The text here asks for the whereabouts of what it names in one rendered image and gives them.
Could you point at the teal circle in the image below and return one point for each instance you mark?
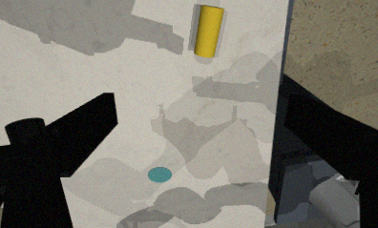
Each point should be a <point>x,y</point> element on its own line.
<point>159,174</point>

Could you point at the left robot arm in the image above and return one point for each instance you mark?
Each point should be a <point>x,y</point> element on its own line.
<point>336,200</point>

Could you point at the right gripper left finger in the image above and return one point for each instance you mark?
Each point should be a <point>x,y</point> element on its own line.
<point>39,155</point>

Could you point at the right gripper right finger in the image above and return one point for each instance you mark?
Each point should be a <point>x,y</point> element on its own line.
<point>346,144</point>

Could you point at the yellow tall cylinder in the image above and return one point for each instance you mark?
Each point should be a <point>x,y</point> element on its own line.
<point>208,30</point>

